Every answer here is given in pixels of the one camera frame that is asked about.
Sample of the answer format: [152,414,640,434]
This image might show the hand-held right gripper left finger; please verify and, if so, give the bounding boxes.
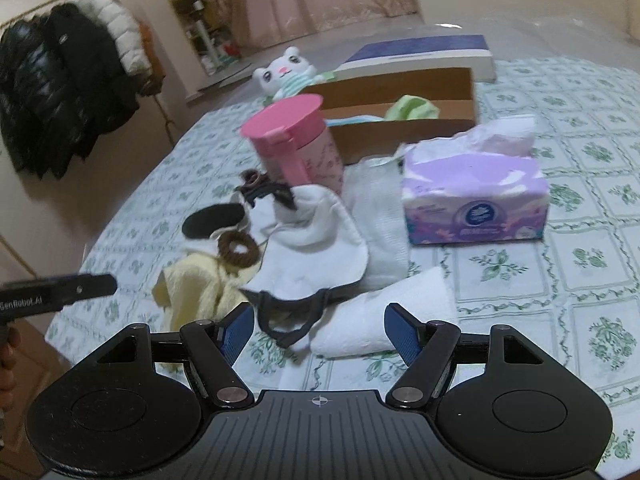
[95,303,258,409]

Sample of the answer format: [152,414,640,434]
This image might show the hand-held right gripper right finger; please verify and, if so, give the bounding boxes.
[383,304,548,409]

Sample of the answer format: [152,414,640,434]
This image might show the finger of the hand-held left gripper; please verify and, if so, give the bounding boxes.
[0,273,119,307]

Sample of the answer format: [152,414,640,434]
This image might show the white cloth with dark trim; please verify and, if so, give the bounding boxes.
[239,184,369,351]

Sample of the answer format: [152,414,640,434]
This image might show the white tissue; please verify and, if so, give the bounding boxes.
[344,156,412,292]

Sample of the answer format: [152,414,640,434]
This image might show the black fabric piece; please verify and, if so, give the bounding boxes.
[181,203,246,240]

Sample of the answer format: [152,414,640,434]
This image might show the cardboard box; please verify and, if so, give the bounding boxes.
[299,66,476,167]

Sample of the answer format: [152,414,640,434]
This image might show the person's left hand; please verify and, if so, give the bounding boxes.
[0,347,19,407]

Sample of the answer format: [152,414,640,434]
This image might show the yellow fluffy cloth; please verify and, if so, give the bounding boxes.
[152,254,252,335]

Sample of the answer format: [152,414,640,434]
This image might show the purple tissue pack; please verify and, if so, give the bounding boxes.
[402,114,549,247]

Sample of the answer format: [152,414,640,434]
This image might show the metal clothes rack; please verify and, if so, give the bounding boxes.
[0,0,179,149]

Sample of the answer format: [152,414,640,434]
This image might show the pink lidded bottle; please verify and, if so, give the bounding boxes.
[240,94,346,197]

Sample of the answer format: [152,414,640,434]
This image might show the black padded jacket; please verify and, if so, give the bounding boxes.
[0,2,141,181]

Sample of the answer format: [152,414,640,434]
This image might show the light blue face mask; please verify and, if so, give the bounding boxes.
[327,114,386,126]

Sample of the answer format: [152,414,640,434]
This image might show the green cloth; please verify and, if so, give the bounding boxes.
[383,94,441,122]

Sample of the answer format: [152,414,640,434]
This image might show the brown garment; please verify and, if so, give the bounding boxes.
[138,22,167,97]

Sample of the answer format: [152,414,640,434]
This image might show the white padded jacket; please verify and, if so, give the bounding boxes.
[77,0,151,74]

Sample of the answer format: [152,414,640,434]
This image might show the white bunny plush toy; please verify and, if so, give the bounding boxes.
[251,46,337,107]

